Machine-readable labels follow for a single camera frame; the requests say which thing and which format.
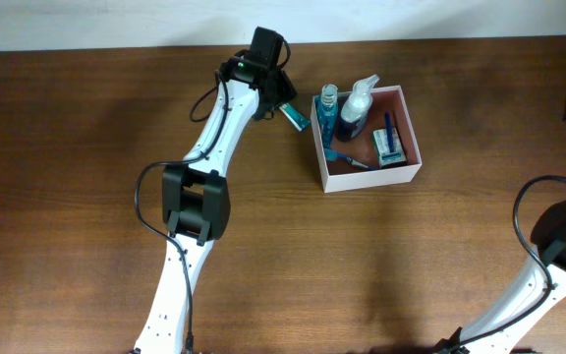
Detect pink cardboard box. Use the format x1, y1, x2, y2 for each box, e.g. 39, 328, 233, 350
311, 86, 423, 193

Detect green red toothpaste tube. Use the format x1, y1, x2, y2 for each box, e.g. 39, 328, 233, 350
279, 103, 311, 132

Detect blue disposable razor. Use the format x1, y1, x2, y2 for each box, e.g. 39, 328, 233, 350
375, 112, 405, 165

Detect green mouthwash bottle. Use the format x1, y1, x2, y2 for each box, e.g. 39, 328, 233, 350
314, 84, 338, 149

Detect blue white toothbrush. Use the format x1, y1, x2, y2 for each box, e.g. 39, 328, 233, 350
324, 148, 374, 171

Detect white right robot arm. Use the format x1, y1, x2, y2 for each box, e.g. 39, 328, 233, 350
434, 175, 566, 354

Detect blue foam soap dispenser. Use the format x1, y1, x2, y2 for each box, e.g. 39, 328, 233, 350
337, 75, 379, 142

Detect green white soap bar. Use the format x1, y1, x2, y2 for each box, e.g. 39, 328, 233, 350
372, 128, 407, 168

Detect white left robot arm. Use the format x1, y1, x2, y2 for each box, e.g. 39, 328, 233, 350
133, 27, 296, 354

